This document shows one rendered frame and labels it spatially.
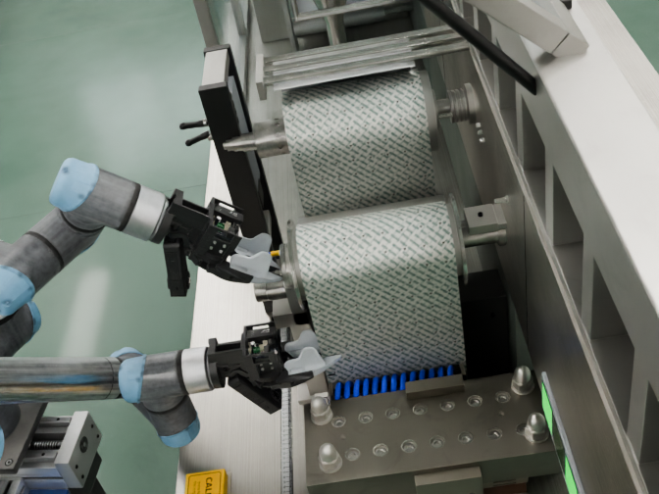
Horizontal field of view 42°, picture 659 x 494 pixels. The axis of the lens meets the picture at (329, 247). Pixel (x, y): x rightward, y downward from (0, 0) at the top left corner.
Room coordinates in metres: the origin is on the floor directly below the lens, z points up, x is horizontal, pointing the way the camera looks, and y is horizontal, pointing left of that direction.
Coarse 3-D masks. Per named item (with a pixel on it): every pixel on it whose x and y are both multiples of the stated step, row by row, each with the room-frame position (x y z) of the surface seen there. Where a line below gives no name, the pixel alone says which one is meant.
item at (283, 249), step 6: (282, 246) 1.04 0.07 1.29; (282, 252) 1.03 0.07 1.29; (282, 258) 1.02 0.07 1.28; (288, 258) 1.02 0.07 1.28; (282, 264) 1.01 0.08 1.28; (288, 264) 1.01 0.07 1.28; (282, 270) 1.01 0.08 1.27; (288, 270) 1.01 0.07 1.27; (282, 276) 1.00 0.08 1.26; (288, 276) 1.00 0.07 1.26; (288, 282) 1.00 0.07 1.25; (288, 288) 1.00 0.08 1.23; (294, 288) 1.01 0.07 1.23
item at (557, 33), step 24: (432, 0) 0.80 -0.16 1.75; (480, 0) 0.81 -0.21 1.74; (504, 0) 0.81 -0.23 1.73; (528, 0) 0.83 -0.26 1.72; (552, 0) 0.89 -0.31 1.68; (456, 24) 0.80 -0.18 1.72; (504, 24) 0.81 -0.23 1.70; (528, 24) 0.81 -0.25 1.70; (552, 24) 0.81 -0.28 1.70; (576, 24) 0.85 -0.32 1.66; (480, 48) 0.80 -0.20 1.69; (552, 48) 0.81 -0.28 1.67; (576, 48) 0.80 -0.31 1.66
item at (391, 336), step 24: (336, 312) 0.97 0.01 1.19; (360, 312) 0.97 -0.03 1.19; (384, 312) 0.96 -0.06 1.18; (408, 312) 0.96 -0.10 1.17; (432, 312) 0.96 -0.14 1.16; (456, 312) 0.95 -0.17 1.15; (336, 336) 0.97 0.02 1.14; (360, 336) 0.97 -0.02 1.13; (384, 336) 0.96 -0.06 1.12; (408, 336) 0.96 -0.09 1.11; (432, 336) 0.96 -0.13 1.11; (456, 336) 0.95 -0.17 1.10; (360, 360) 0.97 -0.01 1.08; (384, 360) 0.96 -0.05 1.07; (408, 360) 0.96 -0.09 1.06; (432, 360) 0.96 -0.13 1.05; (456, 360) 0.95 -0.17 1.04
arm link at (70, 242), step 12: (48, 216) 1.06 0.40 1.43; (60, 216) 1.05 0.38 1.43; (36, 228) 1.03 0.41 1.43; (48, 228) 1.03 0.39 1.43; (60, 228) 1.03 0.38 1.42; (72, 228) 1.03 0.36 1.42; (48, 240) 1.01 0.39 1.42; (60, 240) 1.02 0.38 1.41; (72, 240) 1.02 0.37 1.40; (84, 240) 1.04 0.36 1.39; (96, 240) 1.08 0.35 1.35; (60, 252) 1.00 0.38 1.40; (72, 252) 1.02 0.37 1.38
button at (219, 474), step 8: (200, 472) 0.93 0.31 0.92; (208, 472) 0.93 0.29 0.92; (216, 472) 0.92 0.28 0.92; (224, 472) 0.92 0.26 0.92; (192, 480) 0.92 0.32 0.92; (200, 480) 0.91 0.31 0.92; (208, 480) 0.91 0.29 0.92; (216, 480) 0.91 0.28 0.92; (224, 480) 0.90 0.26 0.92; (192, 488) 0.90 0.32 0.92; (200, 488) 0.90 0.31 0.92; (208, 488) 0.89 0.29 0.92; (216, 488) 0.89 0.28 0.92; (224, 488) 0.89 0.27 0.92
